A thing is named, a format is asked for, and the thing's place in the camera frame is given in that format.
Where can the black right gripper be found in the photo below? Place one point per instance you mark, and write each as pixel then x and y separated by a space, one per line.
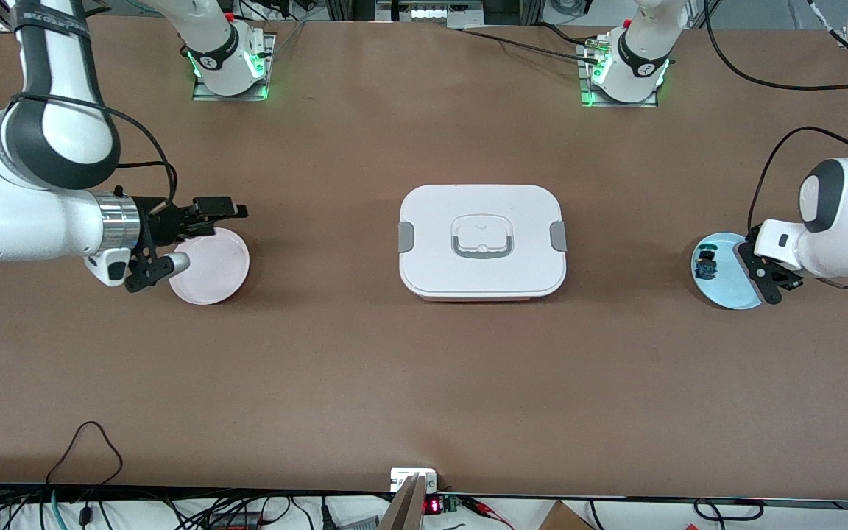
pixel 157 223

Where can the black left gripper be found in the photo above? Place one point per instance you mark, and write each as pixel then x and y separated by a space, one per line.
pixel 706 260

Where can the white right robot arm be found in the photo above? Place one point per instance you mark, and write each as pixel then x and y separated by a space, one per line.
pixel 19 221

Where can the white lidded box grey latches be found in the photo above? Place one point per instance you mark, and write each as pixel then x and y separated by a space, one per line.
pixel 431 221

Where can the light blue round plate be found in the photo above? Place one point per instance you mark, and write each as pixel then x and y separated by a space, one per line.
pixel 726 283

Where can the pink round plate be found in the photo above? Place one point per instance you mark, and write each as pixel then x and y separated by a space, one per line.
pixel 214 280

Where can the white lit panel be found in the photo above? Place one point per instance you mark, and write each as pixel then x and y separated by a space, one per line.
pixel 442 12

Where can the brown cardboard piece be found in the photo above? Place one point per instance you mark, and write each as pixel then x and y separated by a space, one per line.
pixel 562 519

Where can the aluminium profile beam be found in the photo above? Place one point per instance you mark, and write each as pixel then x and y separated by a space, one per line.
pixel 403 511

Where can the red digit display module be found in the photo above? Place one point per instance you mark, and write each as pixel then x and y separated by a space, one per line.
pixel 433 506

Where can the green push-button switch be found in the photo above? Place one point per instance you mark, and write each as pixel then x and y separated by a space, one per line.
pixel 706 263

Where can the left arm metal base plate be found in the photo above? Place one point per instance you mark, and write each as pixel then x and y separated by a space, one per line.
pixel 587 99

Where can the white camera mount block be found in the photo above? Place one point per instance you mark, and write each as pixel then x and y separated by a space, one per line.
pixel 403 475

